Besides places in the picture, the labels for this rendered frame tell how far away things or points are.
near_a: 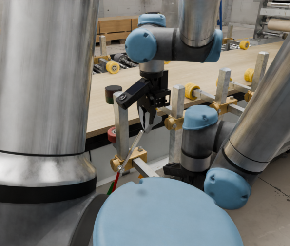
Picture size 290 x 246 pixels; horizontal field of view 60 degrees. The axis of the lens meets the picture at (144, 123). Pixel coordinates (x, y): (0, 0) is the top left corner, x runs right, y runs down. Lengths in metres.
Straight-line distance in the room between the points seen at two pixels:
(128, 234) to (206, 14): 0.39
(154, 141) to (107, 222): 1.10
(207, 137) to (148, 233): 0.39
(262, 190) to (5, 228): 2.13
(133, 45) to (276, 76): 0.33
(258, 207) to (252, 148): 1.72
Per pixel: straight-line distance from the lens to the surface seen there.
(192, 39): 0.54
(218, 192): 0.44
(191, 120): 0.56
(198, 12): 0.48
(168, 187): 0.23
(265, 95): 0.38
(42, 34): 0.23
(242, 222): 1.97
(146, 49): 0.59
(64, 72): 0.23
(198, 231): 0.21
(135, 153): 0.95
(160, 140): 1.31
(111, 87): 0.86
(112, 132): 1.03
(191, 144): 0.59
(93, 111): 1.22
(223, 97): 1.15
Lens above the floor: 1.42
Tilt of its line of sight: 28 degrees down
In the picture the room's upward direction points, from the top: straight up
